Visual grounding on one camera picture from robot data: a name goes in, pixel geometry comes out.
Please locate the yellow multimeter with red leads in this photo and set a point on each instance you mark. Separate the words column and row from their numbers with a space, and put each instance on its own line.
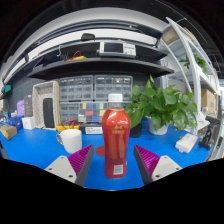
column 76, row 58

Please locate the grey box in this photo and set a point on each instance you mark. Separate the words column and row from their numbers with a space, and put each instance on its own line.
column 28, row 105

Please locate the blue box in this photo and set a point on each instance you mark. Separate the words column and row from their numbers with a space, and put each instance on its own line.
column 15, row 122

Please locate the black speaker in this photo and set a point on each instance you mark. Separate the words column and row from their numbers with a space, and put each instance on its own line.
column 48, row 113

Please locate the green potted plant white pot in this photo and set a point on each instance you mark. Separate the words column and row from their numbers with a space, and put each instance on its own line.
column 163, row 106

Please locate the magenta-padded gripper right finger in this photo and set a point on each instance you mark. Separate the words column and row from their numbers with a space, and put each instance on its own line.
column 166, row 166

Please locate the white oscilloscope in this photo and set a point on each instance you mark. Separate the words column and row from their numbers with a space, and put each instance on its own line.
column 115, row 48

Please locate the small black device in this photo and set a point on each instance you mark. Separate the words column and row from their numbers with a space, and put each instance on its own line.
column 88, row 36

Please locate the white adapter block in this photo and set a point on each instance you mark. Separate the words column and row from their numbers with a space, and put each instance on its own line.
column 186, row 143

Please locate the black stand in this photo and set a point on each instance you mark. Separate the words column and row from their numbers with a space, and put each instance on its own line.
column 209, row 133

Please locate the black case with white label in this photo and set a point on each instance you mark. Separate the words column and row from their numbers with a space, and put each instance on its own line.
column 93, row 130

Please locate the yellow clamp meter red leads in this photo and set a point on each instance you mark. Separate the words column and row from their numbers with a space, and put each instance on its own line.
column 66, row 126

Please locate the red drink bottle white cap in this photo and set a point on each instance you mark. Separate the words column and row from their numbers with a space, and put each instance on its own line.
column 116, row 140

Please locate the brown cardboard box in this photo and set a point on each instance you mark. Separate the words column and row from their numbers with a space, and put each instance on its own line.
column 8, row 131

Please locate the white perforated basket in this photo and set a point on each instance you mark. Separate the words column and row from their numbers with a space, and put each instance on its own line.
column 37, row 106

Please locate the white shelf unit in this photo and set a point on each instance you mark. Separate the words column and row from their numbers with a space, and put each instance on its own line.
column 195, row 66

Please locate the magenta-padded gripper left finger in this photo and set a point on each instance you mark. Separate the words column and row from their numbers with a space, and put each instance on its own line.
column 60, row 166

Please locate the dark overhead desk shelf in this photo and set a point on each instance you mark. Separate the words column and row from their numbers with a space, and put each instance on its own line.
column 100, row 68

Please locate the purple container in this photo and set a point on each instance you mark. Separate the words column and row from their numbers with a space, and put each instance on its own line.
column 20, row 108

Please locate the small white box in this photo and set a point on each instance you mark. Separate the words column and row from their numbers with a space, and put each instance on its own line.
column 28, row 123

